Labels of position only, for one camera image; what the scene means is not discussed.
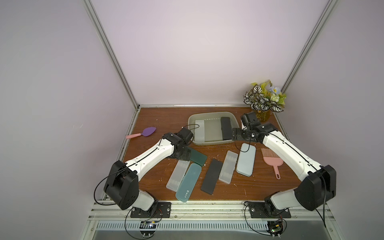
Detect frosted white case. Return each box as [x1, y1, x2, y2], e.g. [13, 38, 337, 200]
[195, 120, 205, 143]
[166, 160, 190, 192]
[219, 151, 238, 185]

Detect teal translucent pencil case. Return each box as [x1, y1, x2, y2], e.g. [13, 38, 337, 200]
[176, 163, 202, 203]

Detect black pencil case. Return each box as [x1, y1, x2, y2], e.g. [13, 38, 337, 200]
[221, 117, 232, 141]
[201, 159, 223, 195]

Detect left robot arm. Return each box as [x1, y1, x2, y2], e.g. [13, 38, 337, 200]
[104, 128, 194, 215]

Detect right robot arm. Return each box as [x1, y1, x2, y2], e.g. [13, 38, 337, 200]
[232, 123, 337, 212]

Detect dark green pencil case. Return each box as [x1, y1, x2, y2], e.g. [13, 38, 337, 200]
[189, 148, 208, 167]

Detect light blue pencil case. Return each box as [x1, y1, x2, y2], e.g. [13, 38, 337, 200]
[236, 143, 257, 177]

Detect grey-green plastic storage box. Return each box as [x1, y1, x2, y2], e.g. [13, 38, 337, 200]
[187, 112, 240, 146]

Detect pink comb brush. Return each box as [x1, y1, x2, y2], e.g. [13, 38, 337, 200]
[261, 148, 284, 180]

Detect artificial plant in amber vase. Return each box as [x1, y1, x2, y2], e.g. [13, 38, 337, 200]
[243, 80, 287, 122]

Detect purple and pink toy shovel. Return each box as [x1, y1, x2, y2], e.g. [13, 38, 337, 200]
[126, 127, 157, 140]

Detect left circuit board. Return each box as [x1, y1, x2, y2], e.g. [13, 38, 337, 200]
[139, 221, 158, 239]

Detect circuit board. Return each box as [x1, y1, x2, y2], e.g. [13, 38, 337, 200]
[267, 220, 284, 238]
[139, 221, 158, 239]

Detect right circuit board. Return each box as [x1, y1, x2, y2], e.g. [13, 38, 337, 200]
[267, 220, 284, 238]

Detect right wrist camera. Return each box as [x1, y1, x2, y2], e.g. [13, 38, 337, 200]
[241, 112, 261, 130]

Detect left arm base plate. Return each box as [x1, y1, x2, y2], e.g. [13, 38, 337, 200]
[130, 201, 172, 219]

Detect right base cable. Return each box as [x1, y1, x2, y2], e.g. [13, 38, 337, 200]
[242, 200, 286, 237]

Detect base cable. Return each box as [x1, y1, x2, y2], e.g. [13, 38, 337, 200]
[93, 167, 163, 240]
[242, 200, 286, 237]

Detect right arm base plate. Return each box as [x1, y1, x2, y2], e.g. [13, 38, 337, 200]
[248, 202, 292, 219]

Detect left base cable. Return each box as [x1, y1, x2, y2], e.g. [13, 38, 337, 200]
[93, 167, 163, 240]

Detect aluminium front rail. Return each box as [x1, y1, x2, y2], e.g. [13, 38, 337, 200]
[87, 200, 335, 221]

